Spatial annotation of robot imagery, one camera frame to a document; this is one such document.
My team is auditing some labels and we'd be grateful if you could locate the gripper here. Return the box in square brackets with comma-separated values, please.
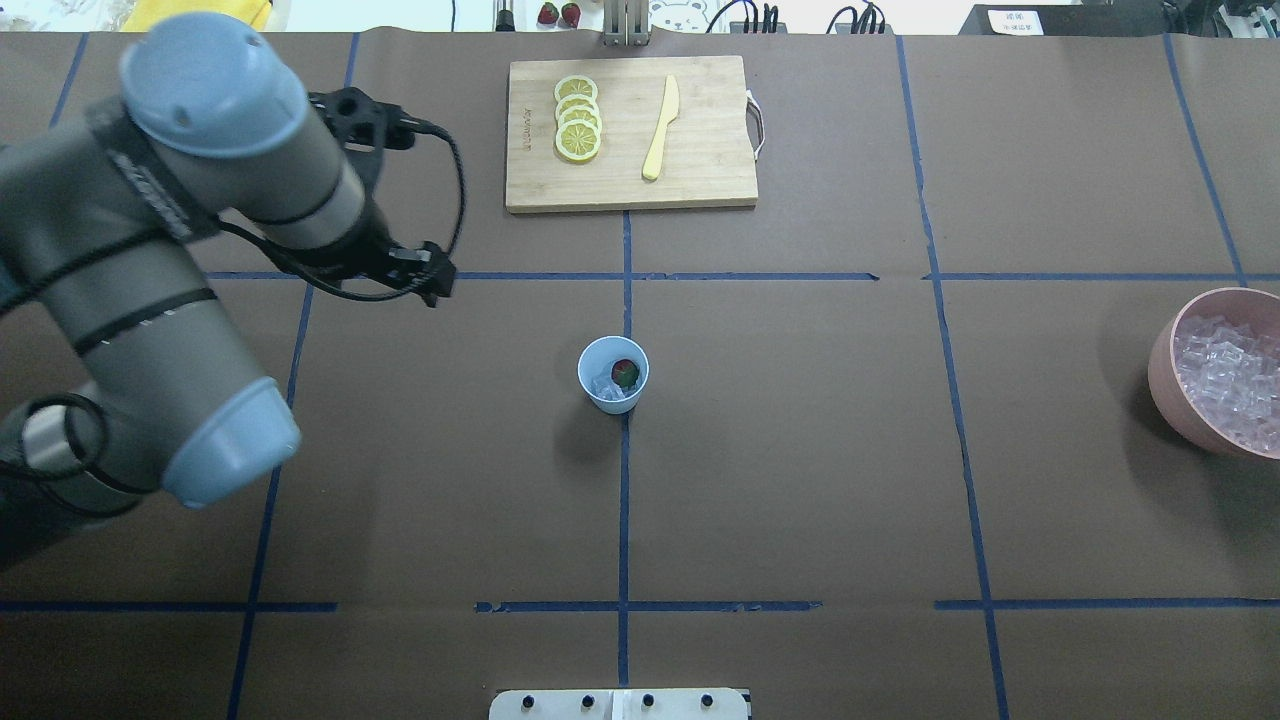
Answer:
[285, 205, 457, 307]

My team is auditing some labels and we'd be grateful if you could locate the clear ice cube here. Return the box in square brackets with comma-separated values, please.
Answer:
[589, 375, 625, 402]

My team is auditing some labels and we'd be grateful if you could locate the red strawberry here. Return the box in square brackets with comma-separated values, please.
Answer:
[536, 1, 561, 27]
[559, 3, 582, 29]
[611, 357, 641, 393]

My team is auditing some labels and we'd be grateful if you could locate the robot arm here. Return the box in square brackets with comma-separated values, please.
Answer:
[3, 12, 463, 569]

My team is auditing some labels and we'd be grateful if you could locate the light blue paper cup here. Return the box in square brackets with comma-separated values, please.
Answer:
[576, 336, 650, 415]

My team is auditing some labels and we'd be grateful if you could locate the clear ice cubes pile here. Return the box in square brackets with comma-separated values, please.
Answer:
[1172, 315, 1279, 454]

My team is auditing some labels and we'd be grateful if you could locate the lemon slice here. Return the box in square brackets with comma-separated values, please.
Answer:
[554, 124, 603, 164]
[554, 74, 599, 104]
[557, 105, 602, 135]
[556, 94, 600, 123]

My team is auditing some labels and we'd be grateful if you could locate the red strawberry on side table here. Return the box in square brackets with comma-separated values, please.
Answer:
[559, 3, 582, 29]
[536, 1, 561, 27]

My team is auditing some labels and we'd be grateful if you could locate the yellow plastic knife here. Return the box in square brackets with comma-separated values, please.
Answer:
[641, 74, 681, 183]

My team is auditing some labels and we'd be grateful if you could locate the bamboo cutting board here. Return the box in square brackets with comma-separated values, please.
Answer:
[506, 55, 759, 214]

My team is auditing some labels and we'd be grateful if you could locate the yellow cloth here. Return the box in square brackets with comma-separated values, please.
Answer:
[122, 0, 273, 32]

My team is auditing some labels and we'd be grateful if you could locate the pink bowl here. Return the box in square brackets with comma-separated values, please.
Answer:
[1148, 287, 1277, 460]

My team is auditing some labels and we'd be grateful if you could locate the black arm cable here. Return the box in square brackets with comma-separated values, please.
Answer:
[215, 120, 467, 304]

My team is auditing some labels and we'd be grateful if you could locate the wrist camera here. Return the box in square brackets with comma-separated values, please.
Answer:
[308, 87, 417, 151]

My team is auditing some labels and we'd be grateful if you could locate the aluminium frame post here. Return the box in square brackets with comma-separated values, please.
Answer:
[602, 0, 652, 47]

